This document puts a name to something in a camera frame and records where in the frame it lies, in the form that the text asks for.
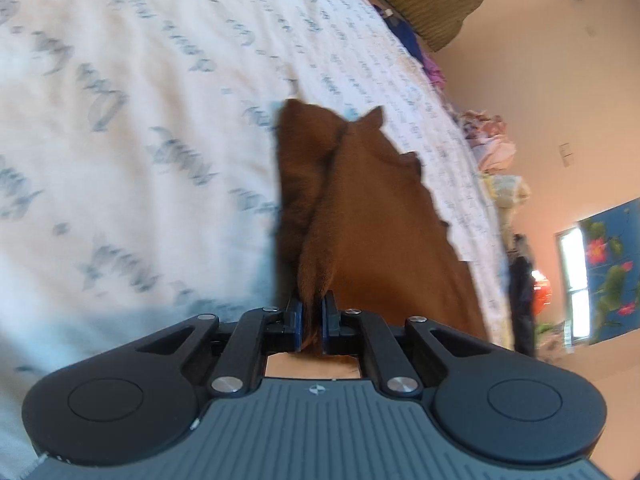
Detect purple cloth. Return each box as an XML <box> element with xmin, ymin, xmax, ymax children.
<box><xmin>422</xmin><ymin>52</ymin><xmax>449</xmax><ymax>89</ymax></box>

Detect white printed bed sheet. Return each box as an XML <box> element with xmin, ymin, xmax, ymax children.
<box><xmin>0</xmin><ymin>0</ymin><xmax>511</xmax><ymax>480</ymax></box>

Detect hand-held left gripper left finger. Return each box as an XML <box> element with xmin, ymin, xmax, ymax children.
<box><xmin>135</xmin><ymin>296</ymin><xmax>304</xmax><ymax>401</ymax></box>

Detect blue floral curtain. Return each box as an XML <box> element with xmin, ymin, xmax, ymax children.
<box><xmin>577</xmin><ymin>200</ymin><xmax>640</xmax><ymax>346</ymax></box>

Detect orange object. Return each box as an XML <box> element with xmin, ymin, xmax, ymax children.
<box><xmin>531</xmin><ymin>270</ymin><xmax>552</xmax><ymax>319</ymax></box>

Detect brown knit sweater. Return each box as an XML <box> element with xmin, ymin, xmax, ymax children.
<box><xmin>265</xmin><ymin>99</ymin><xmax>491</xmax><ymax>380</ymax></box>

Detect blue cloth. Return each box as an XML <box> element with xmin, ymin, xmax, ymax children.
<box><xmin>387</xmin><ymin>15</ymin><xmax>427</xmax><ymax>62</ymax></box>

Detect dark hanging clothes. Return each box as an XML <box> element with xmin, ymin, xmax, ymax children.
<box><xmin>507</xmin><ymin>232</ymin><xmax>539</xmax><ymax>359</ymax></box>

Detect bright window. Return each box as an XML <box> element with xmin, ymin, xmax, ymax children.
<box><xmin>554</xmin><ymin>227</ymin><xmax>594</xmax><ymax>346</ymax></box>

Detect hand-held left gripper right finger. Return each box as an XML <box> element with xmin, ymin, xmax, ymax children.
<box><xmin>321</xmin><ymin>292</ymin><xmax>493</xmax><ymax>400</ymax></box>

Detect pink clothes pile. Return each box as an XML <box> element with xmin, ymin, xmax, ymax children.
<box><xmin>460</xmin><ymin>110</ymin><xmax>517</xmax><ymax>173</ymax></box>

